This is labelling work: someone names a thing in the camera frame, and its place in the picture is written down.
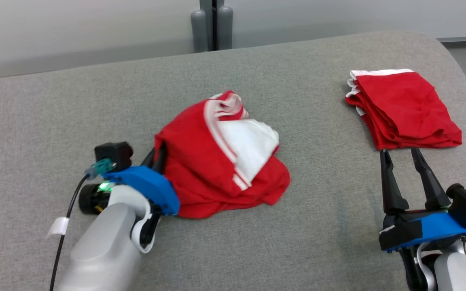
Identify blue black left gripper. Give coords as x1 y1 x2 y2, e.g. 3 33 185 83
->
104 141 180 215

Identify teal left camera connector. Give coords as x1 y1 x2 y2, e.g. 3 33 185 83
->
85 158 114 180

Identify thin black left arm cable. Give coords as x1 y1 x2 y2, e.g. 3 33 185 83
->
49 174 92 291

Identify red basketball jersey white trim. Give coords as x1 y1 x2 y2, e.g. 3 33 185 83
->
154 91 291 219

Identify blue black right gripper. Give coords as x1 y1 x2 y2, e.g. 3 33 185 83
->
379 148 466 253

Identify white cable tag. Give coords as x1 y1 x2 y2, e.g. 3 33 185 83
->
47 217 70 237

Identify grey cylindrical post cap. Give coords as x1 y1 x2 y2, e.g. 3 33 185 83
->
191 9 209 53
218 6 233 50

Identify grey metal partition post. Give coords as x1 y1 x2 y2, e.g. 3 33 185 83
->
199 0 225 51

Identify red shorts with white stripe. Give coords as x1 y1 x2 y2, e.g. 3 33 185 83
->
345 69 462 151

